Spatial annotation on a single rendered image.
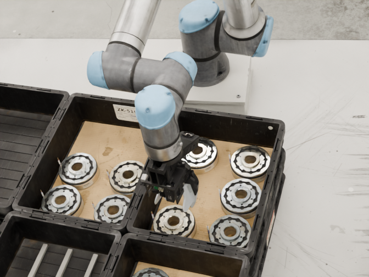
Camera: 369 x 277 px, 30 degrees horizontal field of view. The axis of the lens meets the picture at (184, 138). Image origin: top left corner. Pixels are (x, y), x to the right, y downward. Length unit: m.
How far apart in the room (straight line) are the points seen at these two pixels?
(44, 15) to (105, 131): 1.91
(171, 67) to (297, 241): 0.66
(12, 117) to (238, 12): 0.74
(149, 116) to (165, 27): 2.24
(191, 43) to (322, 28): 1.55
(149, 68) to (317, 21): 2.15
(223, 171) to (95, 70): 0.53
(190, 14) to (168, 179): 0.65
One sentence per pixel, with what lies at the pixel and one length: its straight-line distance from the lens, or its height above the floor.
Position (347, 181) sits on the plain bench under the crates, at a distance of 1.93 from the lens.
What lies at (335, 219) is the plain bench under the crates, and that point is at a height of 0.70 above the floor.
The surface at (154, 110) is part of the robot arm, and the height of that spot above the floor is 1.33.
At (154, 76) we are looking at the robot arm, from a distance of 1.37.
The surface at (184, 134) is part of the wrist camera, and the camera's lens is 1.51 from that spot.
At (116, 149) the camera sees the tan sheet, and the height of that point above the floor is 0.83.
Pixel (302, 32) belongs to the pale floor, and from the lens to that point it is 3.40.
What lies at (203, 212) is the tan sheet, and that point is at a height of 0.83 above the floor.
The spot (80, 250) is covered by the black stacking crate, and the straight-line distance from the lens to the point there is 1.73.
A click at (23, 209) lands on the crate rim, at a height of 0.93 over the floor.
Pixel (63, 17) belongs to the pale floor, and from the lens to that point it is 3.72.
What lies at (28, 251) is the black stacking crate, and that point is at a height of 0.83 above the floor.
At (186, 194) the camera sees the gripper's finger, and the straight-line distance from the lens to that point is 1.51.
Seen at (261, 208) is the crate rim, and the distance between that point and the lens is 1.60.
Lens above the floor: 2.25
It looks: 49 degrees down
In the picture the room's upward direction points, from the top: 11 degrees counter-clockwise
